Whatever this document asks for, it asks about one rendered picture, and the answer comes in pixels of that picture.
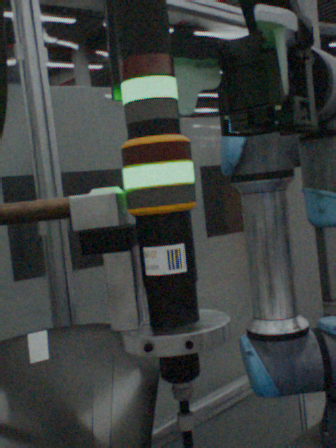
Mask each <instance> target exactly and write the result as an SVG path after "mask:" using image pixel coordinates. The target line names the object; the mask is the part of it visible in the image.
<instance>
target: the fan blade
mask: <svg viewBox="0 0 336 448"><path fill-rule="evenodd" d="M45 330H47V340H48V352H49V359H47V360H43V361H39V362H35V363H31V361H30V352H29V342H28V334H31V333H35V332H40V331H45ZM45 330H40V331H35V332H31V333H26V334H22V335H19V336H15V337H11V338H8V339H5V340H1V341H0V448H151V444H152V436H153V427H154V419H155V411H156V403H157V396H158V388H159V380H160V373H161V372H160V364H159V361H160V360H159V357H146V356H138V355H134V354H131V353H128V352H127V351H125V350H124V349H123V348H122V343H121V335H120V331H118V332H113V331H112V330H111V325H110V322H103V323H87V324H76V325H68V326H62V327H56V328H50V329H45Z"/></svg>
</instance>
